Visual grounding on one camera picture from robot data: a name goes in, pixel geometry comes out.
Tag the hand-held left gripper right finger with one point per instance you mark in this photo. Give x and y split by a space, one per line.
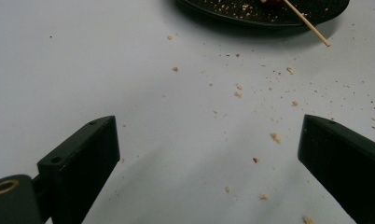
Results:
347 168

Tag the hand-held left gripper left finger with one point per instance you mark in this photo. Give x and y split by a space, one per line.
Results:
83 161

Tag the wooden skewer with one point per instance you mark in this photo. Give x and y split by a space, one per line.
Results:
310 26

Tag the black round plate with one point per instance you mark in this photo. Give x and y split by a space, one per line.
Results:
257 14

